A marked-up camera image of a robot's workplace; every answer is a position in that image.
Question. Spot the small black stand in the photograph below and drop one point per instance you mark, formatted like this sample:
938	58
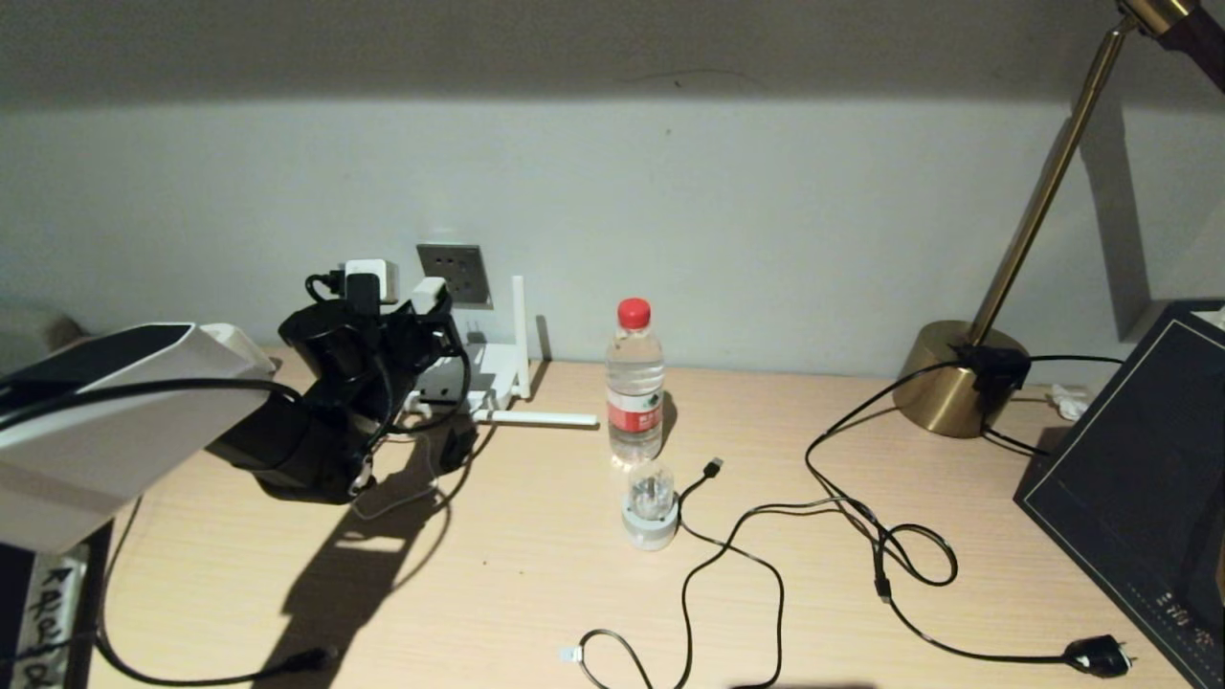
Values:
459	448

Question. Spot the white router with antennas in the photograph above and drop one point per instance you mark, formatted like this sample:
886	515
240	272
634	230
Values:
498	383

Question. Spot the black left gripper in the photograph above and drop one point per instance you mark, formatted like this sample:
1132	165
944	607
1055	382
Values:
402	359

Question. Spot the black box with gold trim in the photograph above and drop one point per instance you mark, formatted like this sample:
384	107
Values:
1129	459

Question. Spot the small white clear humidifier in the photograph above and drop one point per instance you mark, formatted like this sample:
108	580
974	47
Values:
651	522

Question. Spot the grey wall socket plate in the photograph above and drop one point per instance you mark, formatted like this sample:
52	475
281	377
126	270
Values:
464	273

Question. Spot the white toilet paper roll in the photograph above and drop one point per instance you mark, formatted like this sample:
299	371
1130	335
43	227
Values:
239	344

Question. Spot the water bottle red cap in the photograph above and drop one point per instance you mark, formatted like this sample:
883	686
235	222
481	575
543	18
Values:
634	392

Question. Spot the brass desk lamp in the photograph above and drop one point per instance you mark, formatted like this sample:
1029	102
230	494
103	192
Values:
943	392

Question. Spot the crumpled white tissue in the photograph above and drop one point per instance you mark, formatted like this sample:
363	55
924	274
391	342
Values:
1064	402

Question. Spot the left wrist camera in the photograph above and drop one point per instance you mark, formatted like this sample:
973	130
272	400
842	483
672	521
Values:
371	279

